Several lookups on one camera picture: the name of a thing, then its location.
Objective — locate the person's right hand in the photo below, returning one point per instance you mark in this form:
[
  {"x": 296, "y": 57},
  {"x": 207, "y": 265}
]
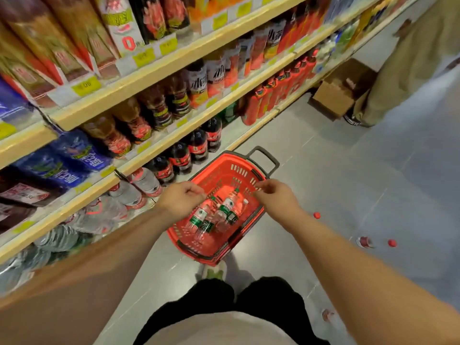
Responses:
[{"x": 280, "y": 206}]

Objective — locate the person's left hand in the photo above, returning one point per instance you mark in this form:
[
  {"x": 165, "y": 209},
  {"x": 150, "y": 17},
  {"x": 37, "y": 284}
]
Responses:
[{"x": 179, "y": 201}]

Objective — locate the green label water bottle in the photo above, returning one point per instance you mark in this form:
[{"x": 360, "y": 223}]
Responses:
[
  {"x": 196, "y": 221},
  {"x": 224, "y": 210},
  {"x": 233, "y": 219},
  {"x": 207, "y": 227}
]

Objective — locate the red cap water bottle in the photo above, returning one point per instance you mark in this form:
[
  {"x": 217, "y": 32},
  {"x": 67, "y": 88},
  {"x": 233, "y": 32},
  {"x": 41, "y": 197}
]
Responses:
[
  {"x": 327, "y": 315},
  {"x": 317, "y": 215},
  {"x": 364, "y": 242}
]

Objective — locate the red shopping basket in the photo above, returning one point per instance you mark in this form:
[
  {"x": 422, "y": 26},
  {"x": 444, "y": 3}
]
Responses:
[{"x": 219, "y": 176}]

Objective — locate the wooden store shelves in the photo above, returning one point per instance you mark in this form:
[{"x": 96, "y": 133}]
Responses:
[{"x": 187, "y": 59}]

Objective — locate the person's right forearm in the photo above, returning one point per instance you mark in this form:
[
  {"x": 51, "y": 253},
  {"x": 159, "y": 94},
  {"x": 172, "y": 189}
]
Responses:
[{"x": 377, "y": 283}]

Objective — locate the person's left forearm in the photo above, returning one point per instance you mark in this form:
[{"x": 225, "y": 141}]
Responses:
[{"x": 72, "y": 283}]

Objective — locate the person's left green shoe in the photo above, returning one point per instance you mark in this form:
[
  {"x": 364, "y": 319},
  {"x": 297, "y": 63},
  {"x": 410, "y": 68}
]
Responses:
[{"x": 215, "y": 272}]

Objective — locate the row of brown tea bottles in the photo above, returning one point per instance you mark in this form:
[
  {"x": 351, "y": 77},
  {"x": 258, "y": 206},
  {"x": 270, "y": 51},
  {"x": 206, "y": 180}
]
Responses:
[{"x": 154, "y": 107}]

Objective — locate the row of red drink bottles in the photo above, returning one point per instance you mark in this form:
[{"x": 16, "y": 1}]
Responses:
[{"x": 251, "y": 107}]

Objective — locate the row of orange label bottles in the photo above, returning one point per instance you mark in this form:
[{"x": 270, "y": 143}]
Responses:
[{"x": 215, "y": 73}]

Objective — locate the person's white shirt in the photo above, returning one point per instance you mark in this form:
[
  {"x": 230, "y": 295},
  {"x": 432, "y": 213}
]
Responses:
[{"x": 215, "y": 330}]

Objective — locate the row of amber tea bottles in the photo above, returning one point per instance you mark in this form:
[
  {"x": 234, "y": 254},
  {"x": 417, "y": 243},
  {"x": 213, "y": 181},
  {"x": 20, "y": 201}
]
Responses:
[{"x": 54, "y": 43}]

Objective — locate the cola bottle red label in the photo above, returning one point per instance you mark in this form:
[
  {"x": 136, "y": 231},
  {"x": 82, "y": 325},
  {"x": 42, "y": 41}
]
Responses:
[
  {"x": 164, "y": 172},
  {"x": 214, "y": 134},
  {"x": 198, "y": 147},
  {"x": 181, "y": 159}
]

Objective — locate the green soda bottle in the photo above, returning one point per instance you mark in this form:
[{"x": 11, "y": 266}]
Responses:
[{"x": 230, "y": 113}]

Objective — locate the brown cardboard box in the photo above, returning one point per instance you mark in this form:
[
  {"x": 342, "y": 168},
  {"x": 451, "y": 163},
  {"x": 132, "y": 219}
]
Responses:
[{"x": 332, "y": 98}]

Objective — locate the row of yellow price tags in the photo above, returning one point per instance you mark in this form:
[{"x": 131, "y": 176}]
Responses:
[{"x": 86, "y": 86}]

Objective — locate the row of dark plum drinks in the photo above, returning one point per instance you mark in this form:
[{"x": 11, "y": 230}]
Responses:
[{"x": 25, "y": 194}]

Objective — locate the row of mixed colour drinks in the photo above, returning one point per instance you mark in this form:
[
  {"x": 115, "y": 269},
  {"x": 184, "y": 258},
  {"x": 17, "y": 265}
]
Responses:
[{"x": 341, "y": 39}]

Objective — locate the white label drink bottle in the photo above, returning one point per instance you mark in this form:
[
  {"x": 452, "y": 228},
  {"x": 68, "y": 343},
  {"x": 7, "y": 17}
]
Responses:
[{"x": 122, "y": 28}]

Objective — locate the black red label bottle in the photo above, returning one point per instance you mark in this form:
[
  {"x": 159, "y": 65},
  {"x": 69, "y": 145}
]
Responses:
[
  {"x": 152, "y": 17},
  {"x": 174, "y": 10}
]

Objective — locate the blue drink pack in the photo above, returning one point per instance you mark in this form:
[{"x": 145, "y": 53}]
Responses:
[{"x": 14, "y": 107}]

